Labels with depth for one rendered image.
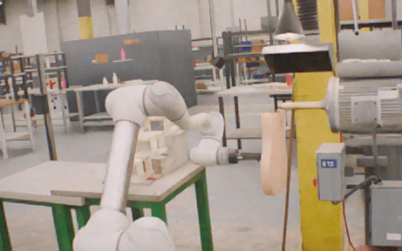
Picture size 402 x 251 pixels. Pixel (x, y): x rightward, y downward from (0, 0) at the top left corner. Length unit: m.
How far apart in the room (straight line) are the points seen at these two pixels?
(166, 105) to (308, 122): 1.39
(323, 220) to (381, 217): 1.24
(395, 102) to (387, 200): 0.41
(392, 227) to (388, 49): 0.78
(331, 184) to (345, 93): 0.41
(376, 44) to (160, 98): 0.98
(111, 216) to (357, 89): 1.12
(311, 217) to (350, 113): 1.38
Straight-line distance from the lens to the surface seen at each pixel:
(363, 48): 2.20
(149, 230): 1.66
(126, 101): 1.95
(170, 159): 2.47
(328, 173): 1.87
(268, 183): 2.17
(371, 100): 2.01
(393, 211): 2.06
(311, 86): 3.05
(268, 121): 2.14
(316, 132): 3.10
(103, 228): 1.78
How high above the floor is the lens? 1.57
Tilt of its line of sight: 11 degrees down
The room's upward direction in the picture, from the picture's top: 5 degrees counter-clockwise
